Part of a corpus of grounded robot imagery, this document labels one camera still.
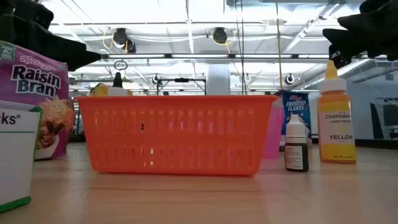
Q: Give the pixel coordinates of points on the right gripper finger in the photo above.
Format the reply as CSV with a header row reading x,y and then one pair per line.
x,y
379,18
367,42

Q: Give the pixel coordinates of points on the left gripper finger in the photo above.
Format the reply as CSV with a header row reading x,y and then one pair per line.
x,y
25,14
46,46

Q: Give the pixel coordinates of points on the Raisin Bran cereal box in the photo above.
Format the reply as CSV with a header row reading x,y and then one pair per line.
x,y
34,77

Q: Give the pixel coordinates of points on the Corn Pops cereal box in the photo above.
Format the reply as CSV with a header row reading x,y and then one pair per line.
x,y
98,90

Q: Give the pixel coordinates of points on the yellow food colouring bottle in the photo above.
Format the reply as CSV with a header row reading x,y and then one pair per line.
x,y
335,124

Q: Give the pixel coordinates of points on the Frosted Flakes cereal box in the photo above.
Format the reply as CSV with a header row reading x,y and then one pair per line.
x,y
297,104

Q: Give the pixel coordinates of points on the Apple Jacks cereal box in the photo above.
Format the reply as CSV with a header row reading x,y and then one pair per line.
x,y
15,155

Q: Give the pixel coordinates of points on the small dark brown dropper bottle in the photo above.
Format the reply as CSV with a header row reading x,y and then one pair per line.
x,y
296,149

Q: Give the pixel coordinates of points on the pink plastic bin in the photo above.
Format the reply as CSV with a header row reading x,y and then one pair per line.
x,y
273,133

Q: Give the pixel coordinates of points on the orange slotted plastic basket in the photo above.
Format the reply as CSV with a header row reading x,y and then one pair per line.
x,y
174,137

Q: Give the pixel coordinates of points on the black table frame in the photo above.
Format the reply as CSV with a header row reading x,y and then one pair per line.
x,y
379,144

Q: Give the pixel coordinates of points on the black gantry frame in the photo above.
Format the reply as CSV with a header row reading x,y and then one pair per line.
x,y
182,80

